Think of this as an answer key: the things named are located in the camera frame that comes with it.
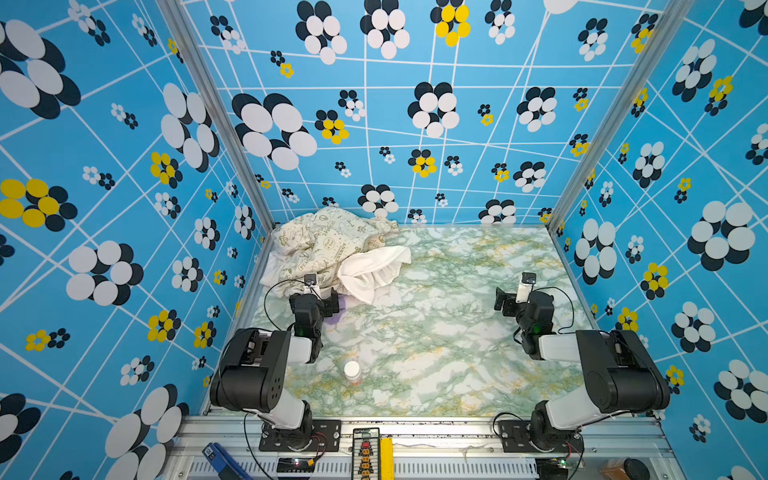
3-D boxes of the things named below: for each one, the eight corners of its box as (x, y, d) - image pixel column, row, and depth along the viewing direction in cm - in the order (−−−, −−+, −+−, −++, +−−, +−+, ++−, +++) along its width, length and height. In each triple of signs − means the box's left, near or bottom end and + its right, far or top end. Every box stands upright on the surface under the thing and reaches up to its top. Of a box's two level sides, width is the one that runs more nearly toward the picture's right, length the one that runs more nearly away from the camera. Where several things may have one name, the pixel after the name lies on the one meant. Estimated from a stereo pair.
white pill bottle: (347, 385, 84) (343, 376, 77) (348, 370, 86) (344, 360, 80) (361, 385, 84) (358, 376, 77) (362, 370, 86) (359, 360, 80)
